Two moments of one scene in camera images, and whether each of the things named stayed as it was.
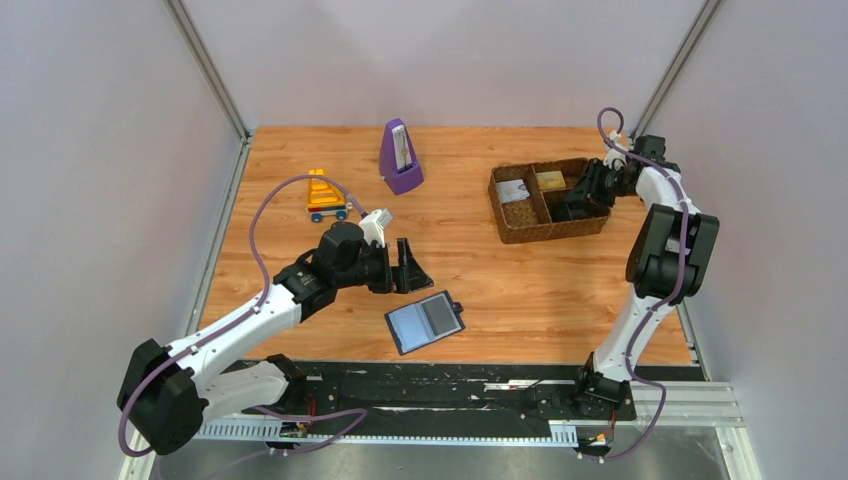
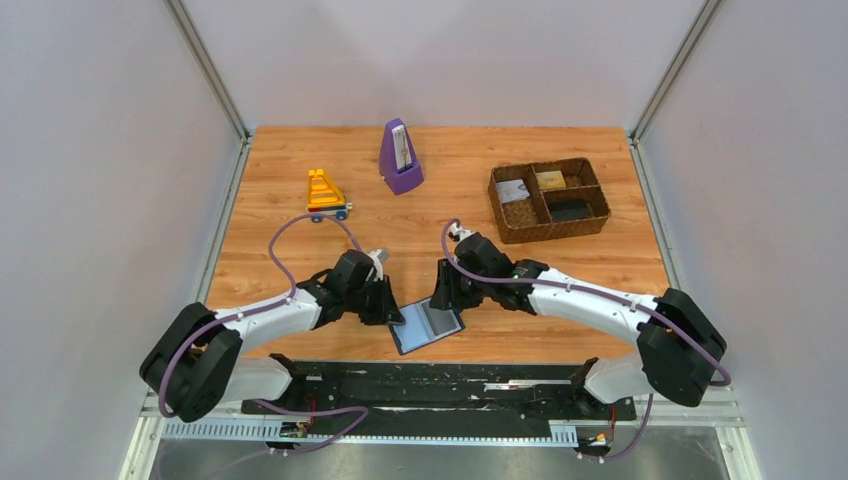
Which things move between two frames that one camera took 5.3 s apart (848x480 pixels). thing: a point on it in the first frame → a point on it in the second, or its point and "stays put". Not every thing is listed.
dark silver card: (561, 211) stays put
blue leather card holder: (425, 321) stays put
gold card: (551, 179) stays put
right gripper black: (590, 195) → (442, 299)
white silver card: (512, 190) stays put
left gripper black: (406, 277) → (391, 314)
